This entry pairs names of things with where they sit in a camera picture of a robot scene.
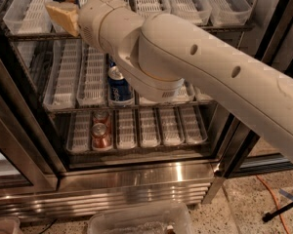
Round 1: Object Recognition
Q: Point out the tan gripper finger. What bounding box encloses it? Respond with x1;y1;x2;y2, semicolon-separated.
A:
45;1;79;37

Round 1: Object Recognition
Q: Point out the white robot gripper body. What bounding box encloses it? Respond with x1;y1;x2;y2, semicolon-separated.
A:
78;0;134;55

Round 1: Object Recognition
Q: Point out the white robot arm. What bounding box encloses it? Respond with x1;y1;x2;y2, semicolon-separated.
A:
45;0;293;163

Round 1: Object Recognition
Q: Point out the rear blue Pepsi can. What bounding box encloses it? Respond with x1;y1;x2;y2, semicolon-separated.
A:
108;58;116;67

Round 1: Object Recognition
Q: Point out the blue pepsi can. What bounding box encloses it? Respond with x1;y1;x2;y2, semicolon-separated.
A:
107;66;133;102
108;58;116;67

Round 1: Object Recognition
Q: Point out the front blue Pepsi can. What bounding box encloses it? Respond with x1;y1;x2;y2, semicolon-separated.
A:
107;66;133;102

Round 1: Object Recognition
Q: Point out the rear red soda can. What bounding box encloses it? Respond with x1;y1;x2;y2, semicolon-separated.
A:
92;110;111;132

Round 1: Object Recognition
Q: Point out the red soda can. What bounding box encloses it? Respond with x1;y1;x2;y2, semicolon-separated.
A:
92;110;111;132
91;123;112;149

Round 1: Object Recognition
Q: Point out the front red soda can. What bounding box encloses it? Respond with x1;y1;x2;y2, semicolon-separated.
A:
91;123;112;149

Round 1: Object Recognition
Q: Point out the stainless steel fridge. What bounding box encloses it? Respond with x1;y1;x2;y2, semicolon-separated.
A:
0;0;293;221

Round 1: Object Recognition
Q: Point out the clear plastic bin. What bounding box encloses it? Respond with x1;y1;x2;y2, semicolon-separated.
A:
87;202;194;234

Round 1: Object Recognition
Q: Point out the small clear container corner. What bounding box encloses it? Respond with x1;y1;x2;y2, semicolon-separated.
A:
0;217;22;234

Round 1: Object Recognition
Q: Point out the black tripod leg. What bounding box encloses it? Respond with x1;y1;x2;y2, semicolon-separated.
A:
262;202;293;222

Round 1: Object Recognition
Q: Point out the orange cable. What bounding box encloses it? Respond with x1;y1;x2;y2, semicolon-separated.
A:
255;175;291;234

